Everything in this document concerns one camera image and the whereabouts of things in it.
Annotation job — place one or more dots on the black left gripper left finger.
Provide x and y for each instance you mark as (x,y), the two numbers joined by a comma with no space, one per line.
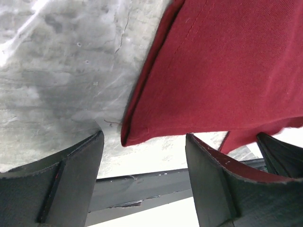
(54,191)

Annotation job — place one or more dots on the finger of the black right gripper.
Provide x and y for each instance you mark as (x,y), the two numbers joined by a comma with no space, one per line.
(281,158)

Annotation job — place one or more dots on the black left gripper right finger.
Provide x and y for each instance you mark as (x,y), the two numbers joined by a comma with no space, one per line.
(229,193)

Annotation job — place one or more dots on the dark red t-shirt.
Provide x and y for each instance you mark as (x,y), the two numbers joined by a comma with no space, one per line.
(221,65)

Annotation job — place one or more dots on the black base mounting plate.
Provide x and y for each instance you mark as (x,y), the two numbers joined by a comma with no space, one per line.
(116,197)

